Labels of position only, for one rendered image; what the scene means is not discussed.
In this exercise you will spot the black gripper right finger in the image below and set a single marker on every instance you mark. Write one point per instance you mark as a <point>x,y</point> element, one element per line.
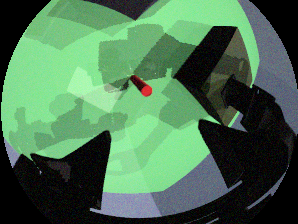
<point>232,149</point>

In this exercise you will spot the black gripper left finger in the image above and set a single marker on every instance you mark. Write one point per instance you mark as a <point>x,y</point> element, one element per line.
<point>83,170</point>

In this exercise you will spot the dark red peg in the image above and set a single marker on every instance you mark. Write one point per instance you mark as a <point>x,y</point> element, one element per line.
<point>144,88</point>

